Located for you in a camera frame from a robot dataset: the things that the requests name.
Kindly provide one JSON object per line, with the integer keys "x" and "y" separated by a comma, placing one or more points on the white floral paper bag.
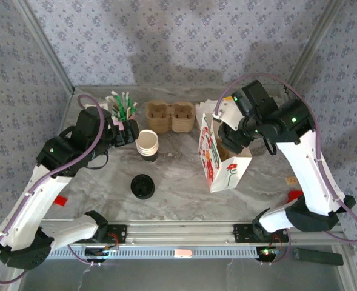
{"x": 226, "y": 175}

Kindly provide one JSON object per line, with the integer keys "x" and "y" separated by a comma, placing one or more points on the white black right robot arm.
{"x": 311, "y": 175}

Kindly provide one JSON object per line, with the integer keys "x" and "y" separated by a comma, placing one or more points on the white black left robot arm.
{"x": 29, "y": 206}

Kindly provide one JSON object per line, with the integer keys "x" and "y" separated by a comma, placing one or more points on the pink straw holder cup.
{"x": 120, "y": 123}

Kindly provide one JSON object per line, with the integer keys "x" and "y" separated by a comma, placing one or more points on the green white wrapped straw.
{"x": 133, "y": 106}
{"x": 125, "y": 106}
{"x": 111, "y": 103}

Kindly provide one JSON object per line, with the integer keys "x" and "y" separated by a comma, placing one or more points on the small wooden block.
{"x": 291, "y": 180}

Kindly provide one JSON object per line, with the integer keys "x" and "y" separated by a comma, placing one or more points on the stack of white paper cups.
{"x": 147, "y": 141}

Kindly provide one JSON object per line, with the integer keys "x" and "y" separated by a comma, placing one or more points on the flat red toy block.
{"x": 60, "y": 200}

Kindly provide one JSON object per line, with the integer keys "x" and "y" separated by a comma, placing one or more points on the stack of black cup lids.
{"x": 142, "y": 186}

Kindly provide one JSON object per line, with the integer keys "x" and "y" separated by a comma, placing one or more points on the stepped red toy block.
{"x": 294, "y": 196}

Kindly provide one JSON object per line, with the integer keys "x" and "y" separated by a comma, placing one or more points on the stack of white napkins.
{"x": 205, "y": 107}

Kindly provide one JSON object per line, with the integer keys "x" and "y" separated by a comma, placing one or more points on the stack of pulp cup carriers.
{"x": 166, "y": 116}

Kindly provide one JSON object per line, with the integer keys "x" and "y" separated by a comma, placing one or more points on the small electronics board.
{"x": 267, "y": 254}
{"x": 101, "y": 254}

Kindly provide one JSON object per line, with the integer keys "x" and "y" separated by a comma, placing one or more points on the flat black bar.
{"x": 317, "y": 257}

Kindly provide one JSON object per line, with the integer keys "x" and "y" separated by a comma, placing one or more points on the pink tape label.
{"x": 183, "y": 253}

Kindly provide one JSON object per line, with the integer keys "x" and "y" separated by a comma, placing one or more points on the aluminium frame post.
{"x": 45, "y": 45}
{"x": 314, "y": 45}

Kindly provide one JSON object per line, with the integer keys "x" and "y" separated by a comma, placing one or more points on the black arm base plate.
{"x": 120, "y": 234}
{"x": 245, "y": 234}

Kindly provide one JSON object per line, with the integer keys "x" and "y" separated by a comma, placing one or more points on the aluminium mounting rail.
{"x": 181, "y": 233}

